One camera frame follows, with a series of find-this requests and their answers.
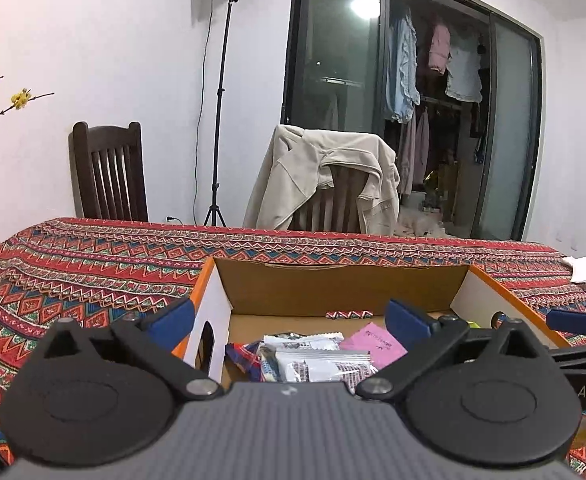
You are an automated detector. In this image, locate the pink snack packet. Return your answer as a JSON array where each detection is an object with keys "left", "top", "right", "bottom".
[{"left": 340, "top": 323, "right": 408, "bottom": 370}]

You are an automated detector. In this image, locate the white silver snack packet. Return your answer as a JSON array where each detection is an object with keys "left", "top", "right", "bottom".
[{"left": 276, "top": 349, "right": 378, "bottom": 388}]

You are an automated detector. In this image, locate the blue patterned snack packet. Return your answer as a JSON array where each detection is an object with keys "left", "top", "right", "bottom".
[{"left": 226, "top": 340, "right": 281, "bottom": 382}]

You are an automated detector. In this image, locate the orange cardboard box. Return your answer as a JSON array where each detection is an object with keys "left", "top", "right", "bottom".
[{"left": 173, "top": 258, "right": 568, "bottom": 385}]

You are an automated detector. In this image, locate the dark wooden chair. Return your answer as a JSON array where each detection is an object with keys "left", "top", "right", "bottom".
[{"left": 70, "top": 122, "right": 148, "bottom": 222}]

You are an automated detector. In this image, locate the chair with beige jacket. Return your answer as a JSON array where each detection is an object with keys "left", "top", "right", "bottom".
[{"left": 290, "top": 166, "right": 368, "bottom": 233}]

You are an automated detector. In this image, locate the beige jacket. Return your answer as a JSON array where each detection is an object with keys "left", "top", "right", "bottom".
[{"left": 243, "top": 125, "right": 400, "bottom": 235}]

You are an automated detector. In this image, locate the white hanging shirt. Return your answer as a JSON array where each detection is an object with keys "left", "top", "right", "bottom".
[{"left": 445, "top": 34, "right": 483, "bottom": 103}]

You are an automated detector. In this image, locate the dark sliding glass door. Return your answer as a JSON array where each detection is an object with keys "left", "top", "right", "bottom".
[{"left": 282, "top": 0, "right": 542, "bottom": 240}]

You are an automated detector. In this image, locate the blue hanging shirt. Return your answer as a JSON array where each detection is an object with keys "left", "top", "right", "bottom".
[{"left": 386, "top": 6, "right": 421, "bottom": 124}]

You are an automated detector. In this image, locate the pink hanging garment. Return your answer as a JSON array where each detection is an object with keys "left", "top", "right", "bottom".
[{"left": 428, "top": 22, "right": 451, "bottom": 75}]

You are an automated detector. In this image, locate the studio light on stand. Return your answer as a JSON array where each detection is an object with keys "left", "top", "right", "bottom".
[{"left": 204, "top": 0, "right": 238, "bottom": 226}]

